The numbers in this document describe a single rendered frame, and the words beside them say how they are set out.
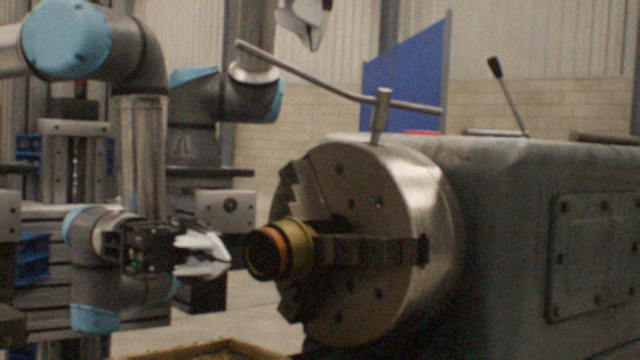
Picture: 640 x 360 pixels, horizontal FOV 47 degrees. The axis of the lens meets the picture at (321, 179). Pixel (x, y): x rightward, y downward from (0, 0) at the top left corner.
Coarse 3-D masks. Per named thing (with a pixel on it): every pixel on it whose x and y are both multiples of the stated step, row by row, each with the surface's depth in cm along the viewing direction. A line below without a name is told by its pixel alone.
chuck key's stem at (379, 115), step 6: (378, 90) 110; (384, 90) 109; (390, 90) 110; (378, 96) 110; (384, 96) 110; (390, 96) 110; (384, 102) 110; (378, 108) 110; (384, 108) 110; (372, 114) 111; (378, 114) 110; (384, 114) 110; (372, 120) 111; (378, 120) 110; (384, 120) 111; (372, 126) 111; (378, 126) 111; (384, 126) 111; (372, 132) 111; (378, 132) 111; (372, 138) 111; (378, 138) 112; (372, 144) 112; (378, 144) 112
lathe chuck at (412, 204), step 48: (336, 144) 112; (384, 144) 114; (336, 192) 112; (384, 192) 105; (432, 192) 107; (432, 240) 104; (336, 288) 112; (384, 288) 105; (432, 288) 106; (336, 336) 112; (384, 336) 107
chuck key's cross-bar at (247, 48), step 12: (240, 48) 103; (252, 48) 103; (276, 60) 104; (300, 72) 106; (324, 84) 107; (348, 96) 109; (360, 96) 109; (396, 108) 111; (408, 108) 112; (420, 108) 112; (432, 108) 113
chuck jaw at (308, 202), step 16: (304, 160) 115; (288, 176) 114; (304, 176) 113; (288, 192) 110; (304, 192) 111; (320, 192) 113; (288, 208) 107; (304, 208) 109; (320, 208) 111; (320, 224) 112
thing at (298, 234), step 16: (272, 224) 103; (288, 224) 103; (304, 224) 107; (256, 240) 105; (272, 240) 100; (288, 240) 101; (304, 240) 102; (256, 256) 106; (272, 256) 99; (288, 256) 101; (304, 256) 102; (256, 272) 102; (272, 272) 100; (288, 272) 102; (304, 272) 104
